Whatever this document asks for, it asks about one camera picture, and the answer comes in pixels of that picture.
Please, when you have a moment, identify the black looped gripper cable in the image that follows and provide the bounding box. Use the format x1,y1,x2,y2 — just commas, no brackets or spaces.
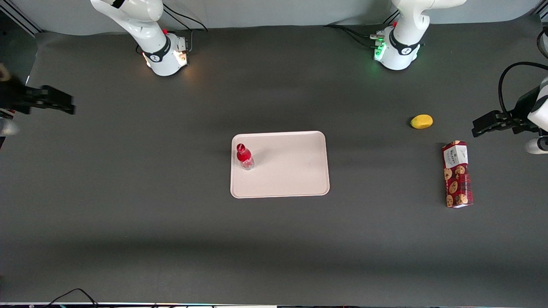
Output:
498,62,548,120

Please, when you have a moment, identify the black curved cable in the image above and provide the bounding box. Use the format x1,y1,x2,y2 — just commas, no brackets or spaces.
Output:
537,27,548,59

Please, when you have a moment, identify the black right arm base cable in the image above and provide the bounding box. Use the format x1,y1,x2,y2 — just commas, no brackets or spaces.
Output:
161,6,209,54

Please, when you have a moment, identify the red coke bottle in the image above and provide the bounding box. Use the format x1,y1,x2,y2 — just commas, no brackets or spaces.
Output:
236,143,255,171

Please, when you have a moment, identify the yellow lemon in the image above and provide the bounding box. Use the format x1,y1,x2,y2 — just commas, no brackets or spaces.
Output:
410,114,434,130

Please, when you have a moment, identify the pale pink plastic tray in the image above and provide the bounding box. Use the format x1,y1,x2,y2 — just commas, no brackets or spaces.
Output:
230,130,331,199

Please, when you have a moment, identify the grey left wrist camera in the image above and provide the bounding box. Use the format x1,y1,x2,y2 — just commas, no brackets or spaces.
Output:
525,136,548,155

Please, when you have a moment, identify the red cookie box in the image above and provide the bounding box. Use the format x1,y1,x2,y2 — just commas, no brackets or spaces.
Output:
441,140,474,209

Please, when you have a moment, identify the thin black table edge cable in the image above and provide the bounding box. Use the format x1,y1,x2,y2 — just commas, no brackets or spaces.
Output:
42,288,100,308

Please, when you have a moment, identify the black left arm base cable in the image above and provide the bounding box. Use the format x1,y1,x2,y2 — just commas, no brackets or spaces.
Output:
323,10,401,48

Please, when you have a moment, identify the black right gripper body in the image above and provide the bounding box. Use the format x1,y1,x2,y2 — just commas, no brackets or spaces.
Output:
0,80,44,116

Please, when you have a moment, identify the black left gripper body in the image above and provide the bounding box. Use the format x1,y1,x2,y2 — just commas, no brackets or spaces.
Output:
509,87,541,133

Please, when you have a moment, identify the black arm base cable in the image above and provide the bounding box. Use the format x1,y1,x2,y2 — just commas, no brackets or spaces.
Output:
323,10,401,48
161,6,209,54

